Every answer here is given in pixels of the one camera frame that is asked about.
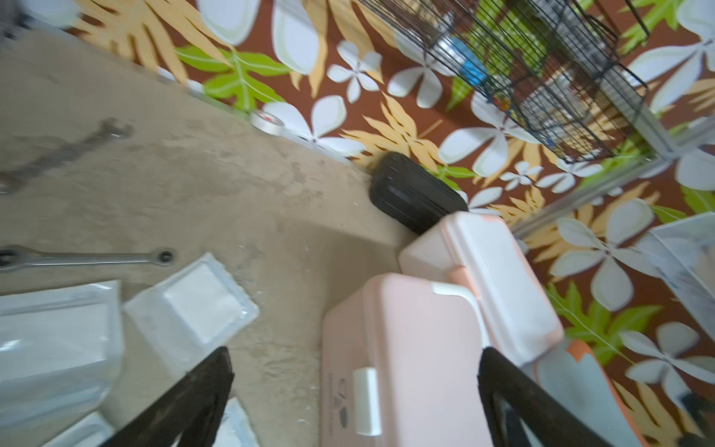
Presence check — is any clear tape roll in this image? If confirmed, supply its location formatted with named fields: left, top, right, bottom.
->
left=249, top=110, right=285, bottom=136

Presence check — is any small steel wrench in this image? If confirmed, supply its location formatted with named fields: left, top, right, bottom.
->
left=1, top=246, right=177, bottom=273

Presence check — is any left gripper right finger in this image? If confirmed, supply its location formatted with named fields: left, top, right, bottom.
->
left=478, top=348, right=609, bottom=446

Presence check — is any black plastic case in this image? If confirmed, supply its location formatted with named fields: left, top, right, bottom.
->
left=369, top=152, right=468, bottom=235

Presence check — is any blue orange first aid kit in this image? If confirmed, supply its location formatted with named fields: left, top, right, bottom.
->
left=521, top=339, right=647, bottom=446

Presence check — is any white first aid kit box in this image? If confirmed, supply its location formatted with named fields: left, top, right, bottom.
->
left=398, top=212, right=564, bottom=366

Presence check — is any large steel wrench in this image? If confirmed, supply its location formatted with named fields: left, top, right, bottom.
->
left=1, top=118, right=134, bottom=196

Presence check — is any blue object in basket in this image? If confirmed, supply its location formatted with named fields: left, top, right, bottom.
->
left=439, top=37, right=488, bottom=88

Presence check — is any pink first aid kit box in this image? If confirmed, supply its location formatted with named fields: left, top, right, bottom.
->
left=320, top=273, right=493, bottom=446

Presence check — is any white mesh basket right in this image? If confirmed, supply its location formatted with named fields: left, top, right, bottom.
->
left=636, top=212, right=714, bottom=338

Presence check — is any black wire basket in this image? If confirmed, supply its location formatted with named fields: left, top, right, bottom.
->
left=365, top=1, right=648, bottom=163

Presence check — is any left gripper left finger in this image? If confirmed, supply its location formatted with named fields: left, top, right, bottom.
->
left=104, top=346, right=235, bottom=446

